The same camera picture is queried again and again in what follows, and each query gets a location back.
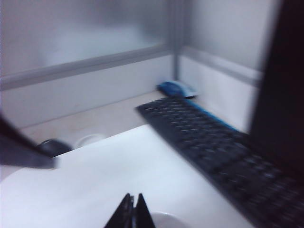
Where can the black computer keyboard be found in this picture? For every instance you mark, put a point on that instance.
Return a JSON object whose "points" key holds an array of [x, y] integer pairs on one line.
{"points": [[213, 154]]}

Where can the black angled bar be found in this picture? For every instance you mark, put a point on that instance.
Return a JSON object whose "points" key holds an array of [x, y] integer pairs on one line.
{"points": [[21, 147]]}

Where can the black AOC computer monitor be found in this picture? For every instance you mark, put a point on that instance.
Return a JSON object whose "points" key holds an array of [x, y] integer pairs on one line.
{"points": [[285, 95]]}

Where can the grey partition frame post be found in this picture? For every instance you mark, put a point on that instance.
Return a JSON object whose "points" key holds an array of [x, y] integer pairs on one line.
{"points": [[179, 40]]}

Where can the black computer mouse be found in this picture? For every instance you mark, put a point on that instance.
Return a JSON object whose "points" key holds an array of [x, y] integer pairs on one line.
{"points": [[54, 147]]}

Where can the white round desk grommet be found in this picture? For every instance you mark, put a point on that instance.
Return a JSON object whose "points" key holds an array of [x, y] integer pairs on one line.
{"points": [[91, 140]]}

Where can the white paper sheet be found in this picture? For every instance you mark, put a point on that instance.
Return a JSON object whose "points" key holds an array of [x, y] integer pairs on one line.
{"points": [[95, 178]]}

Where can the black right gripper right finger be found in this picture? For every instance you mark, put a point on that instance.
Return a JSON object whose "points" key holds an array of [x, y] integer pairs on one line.
{"points": [[143, 213]]}

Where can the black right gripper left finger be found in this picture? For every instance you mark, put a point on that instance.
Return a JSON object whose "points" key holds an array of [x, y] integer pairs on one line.
{"points": [[123, 213]]}

